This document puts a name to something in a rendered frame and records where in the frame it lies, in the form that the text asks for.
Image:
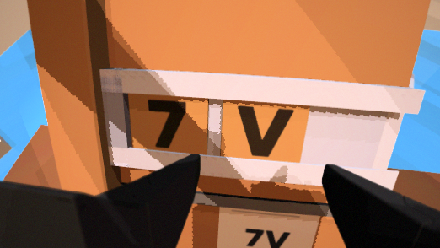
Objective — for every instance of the white rectangular card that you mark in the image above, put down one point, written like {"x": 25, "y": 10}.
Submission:
{"x": 412, "y": 83}

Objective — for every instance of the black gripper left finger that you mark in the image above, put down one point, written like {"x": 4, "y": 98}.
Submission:
{"x": 149, "y": 212}

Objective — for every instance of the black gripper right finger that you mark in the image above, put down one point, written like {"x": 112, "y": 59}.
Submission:
{"x": 369, "y": 215}

